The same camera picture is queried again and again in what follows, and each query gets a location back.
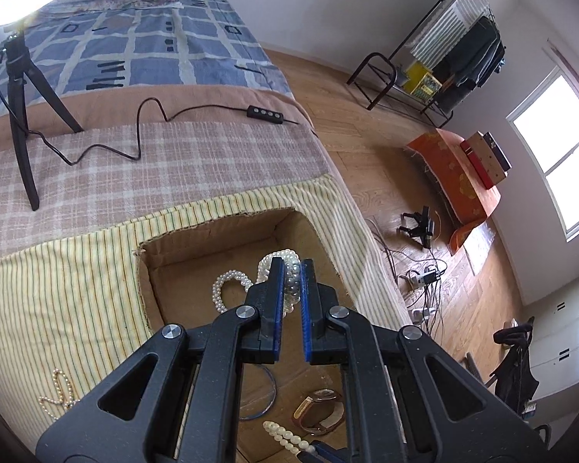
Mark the blue patterned bed sheet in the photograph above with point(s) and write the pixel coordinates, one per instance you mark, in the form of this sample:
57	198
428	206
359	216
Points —
188	42

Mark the brown leather watch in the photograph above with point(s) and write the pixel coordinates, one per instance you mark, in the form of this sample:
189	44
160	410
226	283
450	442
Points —
320	412

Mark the brown cardboard box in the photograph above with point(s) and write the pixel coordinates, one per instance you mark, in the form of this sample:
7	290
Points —
176	274

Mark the dark hanging clothes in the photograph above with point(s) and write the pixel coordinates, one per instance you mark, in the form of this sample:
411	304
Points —
469	64

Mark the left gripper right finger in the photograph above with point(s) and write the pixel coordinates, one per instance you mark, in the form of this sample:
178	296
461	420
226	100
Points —
406	399

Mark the yellow box on rack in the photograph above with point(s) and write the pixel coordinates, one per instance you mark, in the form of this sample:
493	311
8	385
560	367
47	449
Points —
421	83

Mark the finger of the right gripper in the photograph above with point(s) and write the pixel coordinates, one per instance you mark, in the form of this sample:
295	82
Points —
331	454

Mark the striped hanging cloth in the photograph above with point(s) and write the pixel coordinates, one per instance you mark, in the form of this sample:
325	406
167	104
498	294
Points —
444	28

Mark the power strip with cables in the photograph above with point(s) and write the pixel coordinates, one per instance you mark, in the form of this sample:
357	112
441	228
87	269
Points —
420	281

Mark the small black tripod on floor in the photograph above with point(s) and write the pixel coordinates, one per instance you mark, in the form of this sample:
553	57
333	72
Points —
423	229

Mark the stacked cardboard boxes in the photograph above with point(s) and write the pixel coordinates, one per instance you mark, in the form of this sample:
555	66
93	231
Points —
487	158

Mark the dark blue bangle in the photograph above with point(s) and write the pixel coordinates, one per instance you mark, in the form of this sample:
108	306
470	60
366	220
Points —
258	392

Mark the orange cloth covered table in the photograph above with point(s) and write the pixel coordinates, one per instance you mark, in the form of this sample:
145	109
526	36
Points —
470	202

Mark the beige plaid blanket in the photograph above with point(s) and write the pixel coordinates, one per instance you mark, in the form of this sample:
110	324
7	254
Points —
146	149

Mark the black clothes rack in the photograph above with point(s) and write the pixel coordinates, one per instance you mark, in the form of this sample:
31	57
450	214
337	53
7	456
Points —
380	76

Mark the yellow striped blanket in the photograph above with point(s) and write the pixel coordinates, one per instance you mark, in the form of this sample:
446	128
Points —
74	304

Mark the window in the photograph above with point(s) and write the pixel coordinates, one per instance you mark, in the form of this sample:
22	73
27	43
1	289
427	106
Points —
547	122

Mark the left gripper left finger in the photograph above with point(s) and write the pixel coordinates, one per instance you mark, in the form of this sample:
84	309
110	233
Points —
177	397

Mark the black tripod stand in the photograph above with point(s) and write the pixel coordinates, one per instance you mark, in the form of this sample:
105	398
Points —
20	67

